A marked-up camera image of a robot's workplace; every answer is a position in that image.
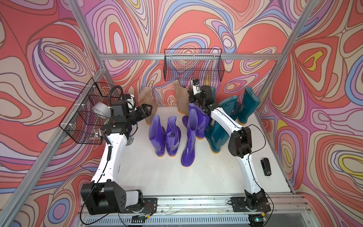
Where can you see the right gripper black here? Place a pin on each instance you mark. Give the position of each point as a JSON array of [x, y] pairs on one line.
[[191, 96]]

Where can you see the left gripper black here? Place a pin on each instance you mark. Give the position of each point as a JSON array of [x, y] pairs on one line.
[[146, 113]]

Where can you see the beige rain boot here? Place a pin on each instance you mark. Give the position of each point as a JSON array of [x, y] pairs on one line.
[[146, 97], [182, 98]]

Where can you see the purple rain boot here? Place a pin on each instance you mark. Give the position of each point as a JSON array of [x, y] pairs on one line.
[[172, 136], [188, 154], [203, 121], [156, 136]]

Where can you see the purple rain boot front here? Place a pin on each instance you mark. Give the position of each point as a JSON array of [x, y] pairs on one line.
[[188, 154]]

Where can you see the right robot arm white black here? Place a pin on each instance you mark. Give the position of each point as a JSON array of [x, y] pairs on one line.
[[240, 145]]

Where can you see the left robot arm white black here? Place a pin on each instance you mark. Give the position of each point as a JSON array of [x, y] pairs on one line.
[[103, 195]]

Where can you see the teal rain boot back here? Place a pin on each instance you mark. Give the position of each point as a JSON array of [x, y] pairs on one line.
[[213, 90]]

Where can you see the purple rain boot back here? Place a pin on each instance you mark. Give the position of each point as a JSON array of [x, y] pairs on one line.
[[203, 121]]

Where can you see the teal rain boot centre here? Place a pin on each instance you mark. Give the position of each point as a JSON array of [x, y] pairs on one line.
[[229, 106]]

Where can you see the teal rain boot far right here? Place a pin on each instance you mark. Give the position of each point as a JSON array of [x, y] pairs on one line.
[[249, 104]]

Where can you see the metal pen holder cup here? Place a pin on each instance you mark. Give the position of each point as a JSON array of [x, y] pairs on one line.
[[130, 140]]

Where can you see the white tape roll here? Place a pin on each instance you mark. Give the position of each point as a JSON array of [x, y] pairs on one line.
[[102, 109]]

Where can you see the black stapler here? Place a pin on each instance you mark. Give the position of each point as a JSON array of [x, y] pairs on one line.
[[265, 163]]

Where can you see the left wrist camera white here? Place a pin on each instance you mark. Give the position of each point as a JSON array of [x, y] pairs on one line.
[[130, 101]]

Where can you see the black wire basket back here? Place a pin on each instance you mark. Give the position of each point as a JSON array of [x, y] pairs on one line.
[[186, 64]]

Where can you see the black wire basket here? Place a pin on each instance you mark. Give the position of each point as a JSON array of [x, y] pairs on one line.
[[186, 64], [81, 123]]

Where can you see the black wire basket left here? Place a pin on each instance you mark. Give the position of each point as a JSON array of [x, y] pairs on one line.
[[81, 123]]

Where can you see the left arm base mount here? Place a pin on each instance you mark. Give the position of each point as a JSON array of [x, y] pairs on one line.
[[148, 206]]

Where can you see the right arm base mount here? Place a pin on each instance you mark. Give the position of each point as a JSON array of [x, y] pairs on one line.
[[248, 204]]

